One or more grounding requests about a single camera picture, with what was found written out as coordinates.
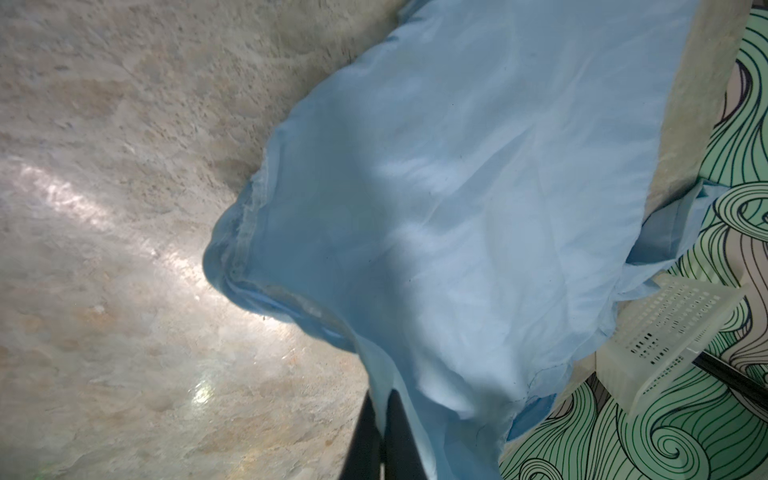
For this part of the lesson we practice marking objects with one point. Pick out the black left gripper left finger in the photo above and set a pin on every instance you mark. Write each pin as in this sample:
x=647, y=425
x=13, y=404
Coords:
x=363, y=460

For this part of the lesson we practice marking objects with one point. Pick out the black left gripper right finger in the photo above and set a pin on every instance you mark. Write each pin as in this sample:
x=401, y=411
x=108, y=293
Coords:
x=401, y=457

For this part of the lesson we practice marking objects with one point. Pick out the light blue long sleeve shirt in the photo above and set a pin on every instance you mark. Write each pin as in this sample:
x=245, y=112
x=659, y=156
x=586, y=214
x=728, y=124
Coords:
x=463, y=207

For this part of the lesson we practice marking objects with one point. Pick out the white plastic mesh basket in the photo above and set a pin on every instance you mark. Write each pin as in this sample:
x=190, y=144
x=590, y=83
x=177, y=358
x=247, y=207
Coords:
x=657, y=338

